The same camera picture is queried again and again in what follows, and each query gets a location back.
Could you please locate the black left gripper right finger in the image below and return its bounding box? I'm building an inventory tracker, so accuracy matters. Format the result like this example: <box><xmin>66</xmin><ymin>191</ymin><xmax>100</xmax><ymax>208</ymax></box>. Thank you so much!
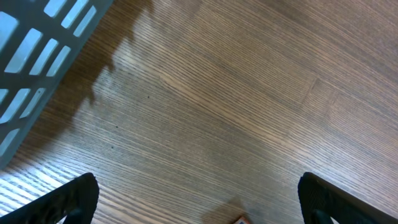
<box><xmin>298</xmin><ymin>172</ymin><xmax>397</xmax><ymax>224</ymax></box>

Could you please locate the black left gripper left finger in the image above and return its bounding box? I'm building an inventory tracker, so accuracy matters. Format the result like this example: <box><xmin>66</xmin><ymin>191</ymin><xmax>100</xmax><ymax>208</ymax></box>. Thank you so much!
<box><xmin>1</xmin><ymin>172</ymin><xmax>100</xmax><ymax>224</ymax></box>

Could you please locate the red small snack pack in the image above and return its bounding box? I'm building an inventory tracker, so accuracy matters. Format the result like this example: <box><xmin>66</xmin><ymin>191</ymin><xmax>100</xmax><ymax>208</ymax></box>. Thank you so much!
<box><xmin>233</xmin><ymin>216</ymin><xmax>250</xmax><ymax>224</ymax></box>

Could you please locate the black mesh basket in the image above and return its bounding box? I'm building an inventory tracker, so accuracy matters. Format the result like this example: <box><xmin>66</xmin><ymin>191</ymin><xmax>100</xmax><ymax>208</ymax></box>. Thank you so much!
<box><xmin>1</xmin><ymin>0</ymin><xmax>112</xmax><ymax>168</ymax></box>

